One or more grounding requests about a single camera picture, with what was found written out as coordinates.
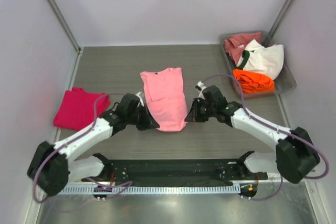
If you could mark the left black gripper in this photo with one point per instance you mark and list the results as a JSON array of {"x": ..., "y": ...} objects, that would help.
[{"x": 148, "y": 122}]

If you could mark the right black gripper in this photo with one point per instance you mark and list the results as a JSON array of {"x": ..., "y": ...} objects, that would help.
[{"x": 194, "y": 116}]

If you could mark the light pink t shirt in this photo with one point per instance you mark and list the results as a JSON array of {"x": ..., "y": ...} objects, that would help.
[{"x": 165, "y": 98}]

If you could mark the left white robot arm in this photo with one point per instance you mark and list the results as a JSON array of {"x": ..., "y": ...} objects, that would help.
[{"x": 55, "y": 165}]

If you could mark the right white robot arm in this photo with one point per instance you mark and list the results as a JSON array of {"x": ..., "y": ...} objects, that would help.
[{"x": 294, "y": 157}]

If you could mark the orange t shirt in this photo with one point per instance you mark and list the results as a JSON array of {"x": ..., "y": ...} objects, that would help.
[{"x": 252, "y": 82}]

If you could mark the folded magenta t shirt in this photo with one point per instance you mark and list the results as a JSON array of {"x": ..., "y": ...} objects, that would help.
[{"x": 77, "y": 108}]

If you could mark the dusty rose t shirt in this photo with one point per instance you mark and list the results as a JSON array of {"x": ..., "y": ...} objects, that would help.
[{"x": 235, "y": 44}]

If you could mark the white t shirt green collar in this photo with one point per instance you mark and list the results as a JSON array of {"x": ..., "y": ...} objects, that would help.
[{"x": 264, "y": 60}]

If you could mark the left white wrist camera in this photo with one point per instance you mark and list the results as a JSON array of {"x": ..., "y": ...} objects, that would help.
[{"x": 141, "y": 97}]

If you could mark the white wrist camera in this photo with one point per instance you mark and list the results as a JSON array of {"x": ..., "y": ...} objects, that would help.
[
  {"x": 200, "y": 88},
  {"x": 141, "y": 97}
]

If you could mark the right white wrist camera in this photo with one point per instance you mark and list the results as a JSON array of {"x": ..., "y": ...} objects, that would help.
[{"x": 200, "y": 88}]

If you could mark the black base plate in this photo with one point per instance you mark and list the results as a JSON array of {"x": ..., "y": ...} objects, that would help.
[{"x": 177, "y": 172}]

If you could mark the white slotted cable duct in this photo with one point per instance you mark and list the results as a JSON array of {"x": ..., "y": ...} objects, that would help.
[{"x": 90, "y": 189}]

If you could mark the left aluminium frame post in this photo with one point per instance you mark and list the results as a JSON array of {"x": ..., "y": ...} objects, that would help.
[{"x": 57, "y": 12}]

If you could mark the aluminium frame post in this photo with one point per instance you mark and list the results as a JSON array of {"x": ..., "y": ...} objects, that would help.
[
  {"x": 281, "y": 16},
  {"x": 57, "y": 12}
]

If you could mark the right aluminium frame post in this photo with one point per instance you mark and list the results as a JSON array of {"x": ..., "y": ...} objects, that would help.
[{"x": 281, "y": 16}]

